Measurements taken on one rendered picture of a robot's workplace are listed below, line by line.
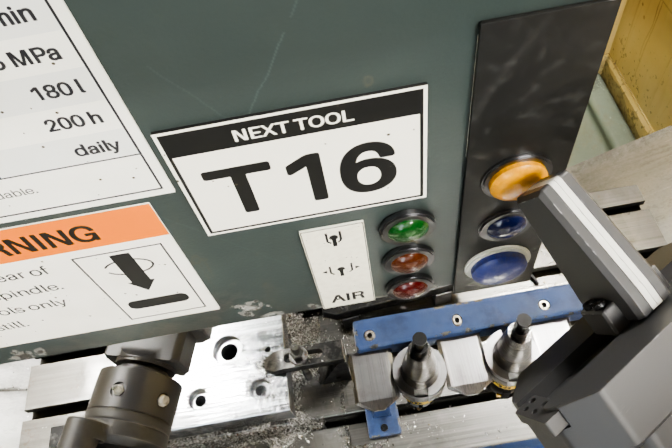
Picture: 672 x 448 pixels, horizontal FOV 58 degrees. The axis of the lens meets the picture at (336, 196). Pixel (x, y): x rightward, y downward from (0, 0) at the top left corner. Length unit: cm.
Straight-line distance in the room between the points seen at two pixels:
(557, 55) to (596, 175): 129
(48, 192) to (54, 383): 102
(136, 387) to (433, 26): 53
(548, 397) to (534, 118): 11
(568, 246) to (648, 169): 125
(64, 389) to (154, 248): 97
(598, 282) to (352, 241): 11
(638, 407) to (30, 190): 23
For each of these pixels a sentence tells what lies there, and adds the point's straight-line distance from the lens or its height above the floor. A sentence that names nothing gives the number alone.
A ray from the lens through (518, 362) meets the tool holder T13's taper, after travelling 74.
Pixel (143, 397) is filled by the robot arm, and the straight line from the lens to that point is 66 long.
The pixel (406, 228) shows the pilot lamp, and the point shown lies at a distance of 28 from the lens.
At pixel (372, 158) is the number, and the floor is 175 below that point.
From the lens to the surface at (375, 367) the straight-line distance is 76.
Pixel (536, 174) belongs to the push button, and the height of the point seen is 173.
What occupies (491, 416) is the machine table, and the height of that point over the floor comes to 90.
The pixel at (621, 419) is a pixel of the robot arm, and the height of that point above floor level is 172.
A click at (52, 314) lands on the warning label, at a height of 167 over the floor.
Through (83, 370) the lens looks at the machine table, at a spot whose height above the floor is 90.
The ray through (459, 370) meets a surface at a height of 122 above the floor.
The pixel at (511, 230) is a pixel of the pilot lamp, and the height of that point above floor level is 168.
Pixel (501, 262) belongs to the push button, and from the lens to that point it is 33.
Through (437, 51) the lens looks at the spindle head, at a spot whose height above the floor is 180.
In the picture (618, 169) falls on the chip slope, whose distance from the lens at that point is 151.
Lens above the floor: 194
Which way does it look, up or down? 55 degrees down
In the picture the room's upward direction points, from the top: 12 degrees counter-clockwise
